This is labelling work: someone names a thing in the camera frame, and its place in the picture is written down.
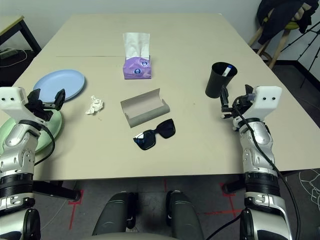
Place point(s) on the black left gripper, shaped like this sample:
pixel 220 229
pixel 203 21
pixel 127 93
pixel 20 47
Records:
pixel 41 112

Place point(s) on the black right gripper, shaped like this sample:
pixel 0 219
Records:
pixel 238 107

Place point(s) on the light green plate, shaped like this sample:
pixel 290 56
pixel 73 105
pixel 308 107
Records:
pixel 57 125

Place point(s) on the grey glasses case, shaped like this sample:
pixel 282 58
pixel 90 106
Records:
pixel 147 110

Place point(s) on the black sunglasses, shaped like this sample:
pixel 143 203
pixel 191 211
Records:
pixel 150 141

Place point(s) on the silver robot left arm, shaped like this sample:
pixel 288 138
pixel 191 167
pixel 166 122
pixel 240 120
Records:
pixel 17 140

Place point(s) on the black plastic cup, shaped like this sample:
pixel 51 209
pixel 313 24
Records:
pixel 216 85

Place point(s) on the white pen blue cap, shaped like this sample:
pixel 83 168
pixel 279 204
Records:
pixel 227 71

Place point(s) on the grey power strip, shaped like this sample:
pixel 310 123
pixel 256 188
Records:
pixel 7 53

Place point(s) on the wooden stool green seat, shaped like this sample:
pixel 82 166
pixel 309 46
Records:
pixel 278 47

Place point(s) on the black tripod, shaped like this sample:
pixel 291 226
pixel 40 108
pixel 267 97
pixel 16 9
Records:
pixel 311 65

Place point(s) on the dark jacket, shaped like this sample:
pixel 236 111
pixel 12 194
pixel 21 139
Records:
pixel 275 20

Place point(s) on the black table foot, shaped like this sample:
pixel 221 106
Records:
pixel 55 191
pixel 233 186

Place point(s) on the purple tissue pack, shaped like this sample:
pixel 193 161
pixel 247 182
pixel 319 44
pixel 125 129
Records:
pixel 137 68

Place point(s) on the white upright tissue sheet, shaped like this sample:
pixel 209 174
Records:
pixel 136 45

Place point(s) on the red floor tape cross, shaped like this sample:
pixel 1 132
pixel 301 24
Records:
pixel 231 207
pixel 73 210

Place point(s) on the dark mat white lines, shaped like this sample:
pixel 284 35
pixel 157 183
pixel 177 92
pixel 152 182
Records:
pixel 311 187

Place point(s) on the grey robot left leg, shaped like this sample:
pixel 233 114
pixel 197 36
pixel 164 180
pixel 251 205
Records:
pixel 112 215

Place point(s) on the grey robot leg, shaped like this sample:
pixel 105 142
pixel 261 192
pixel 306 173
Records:
pixel 112 215
pixel 185 217

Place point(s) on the grey robot right leg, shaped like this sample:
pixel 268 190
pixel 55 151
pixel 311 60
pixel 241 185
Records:
pixel 185 217

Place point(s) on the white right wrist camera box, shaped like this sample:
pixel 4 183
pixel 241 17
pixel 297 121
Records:
pixel 267 100

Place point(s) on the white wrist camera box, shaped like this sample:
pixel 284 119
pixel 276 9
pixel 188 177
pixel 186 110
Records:
pixel 267 100
pixel 12 102

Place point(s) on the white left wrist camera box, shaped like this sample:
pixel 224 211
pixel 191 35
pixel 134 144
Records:
pixel 12 102

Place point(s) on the beige side table black frame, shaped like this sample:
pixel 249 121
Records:
pixel 10 25

